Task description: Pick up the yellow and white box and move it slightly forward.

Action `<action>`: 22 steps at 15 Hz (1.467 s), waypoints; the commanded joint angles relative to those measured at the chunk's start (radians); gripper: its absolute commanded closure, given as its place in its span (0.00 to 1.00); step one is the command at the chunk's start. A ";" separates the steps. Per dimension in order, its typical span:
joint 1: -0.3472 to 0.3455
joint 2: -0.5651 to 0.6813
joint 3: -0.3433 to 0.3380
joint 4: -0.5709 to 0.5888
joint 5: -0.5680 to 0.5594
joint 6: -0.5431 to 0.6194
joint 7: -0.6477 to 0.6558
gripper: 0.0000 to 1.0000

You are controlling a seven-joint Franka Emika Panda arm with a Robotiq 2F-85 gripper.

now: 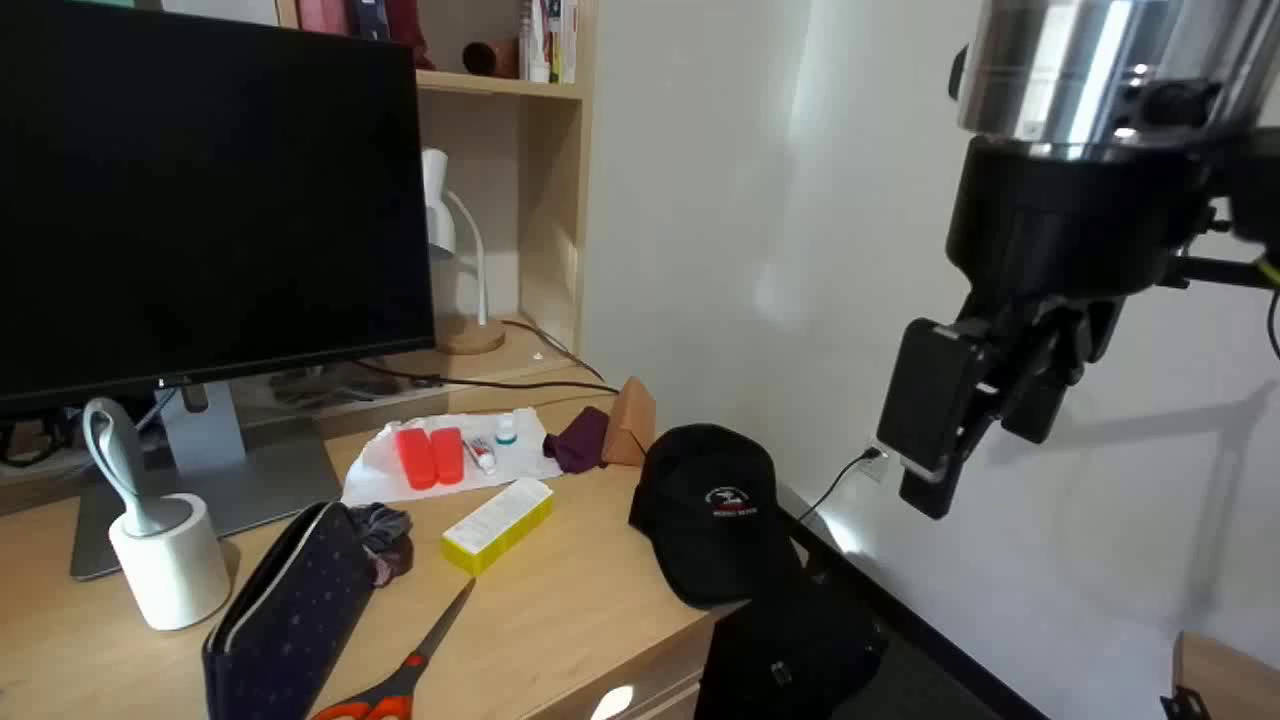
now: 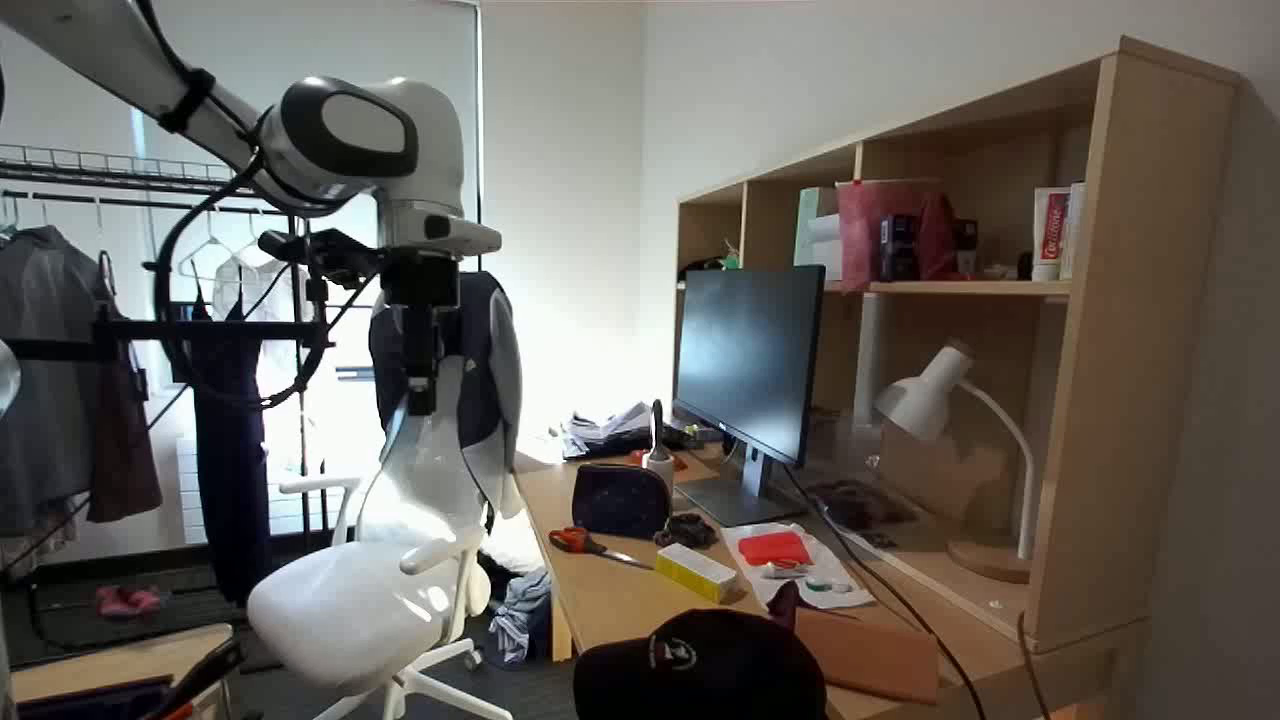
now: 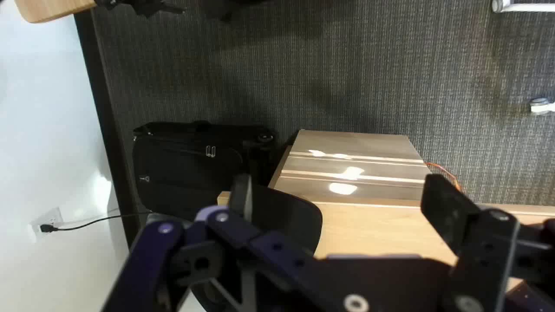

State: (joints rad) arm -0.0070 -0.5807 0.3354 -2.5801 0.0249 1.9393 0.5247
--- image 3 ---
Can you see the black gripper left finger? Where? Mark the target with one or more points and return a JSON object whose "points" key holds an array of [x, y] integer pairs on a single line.
{"points": [[259, 210]]}

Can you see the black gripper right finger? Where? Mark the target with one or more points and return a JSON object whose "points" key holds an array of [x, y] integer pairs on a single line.
{"points": [[478, 236]]}

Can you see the brown cardboard box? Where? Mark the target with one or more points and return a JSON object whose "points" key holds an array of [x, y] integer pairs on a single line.
{"points": [[369, 187]]}

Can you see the black bag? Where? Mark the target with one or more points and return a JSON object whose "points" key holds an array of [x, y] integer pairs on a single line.
{"points": [[183, 166]]}

